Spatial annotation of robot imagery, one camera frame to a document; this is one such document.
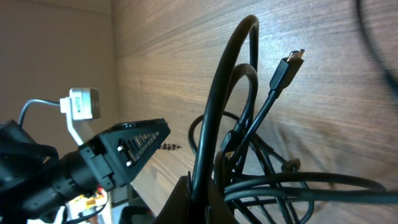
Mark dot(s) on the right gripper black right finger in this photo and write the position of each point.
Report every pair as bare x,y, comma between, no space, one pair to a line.
219,211

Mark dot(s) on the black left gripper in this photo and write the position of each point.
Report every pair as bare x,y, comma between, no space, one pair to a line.
126,149

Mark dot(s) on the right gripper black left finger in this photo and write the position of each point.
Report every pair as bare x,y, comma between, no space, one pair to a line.
176,208

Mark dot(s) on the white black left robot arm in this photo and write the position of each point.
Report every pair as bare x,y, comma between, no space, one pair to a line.
35,182

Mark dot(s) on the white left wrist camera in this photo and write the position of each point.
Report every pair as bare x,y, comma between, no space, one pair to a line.
81,106

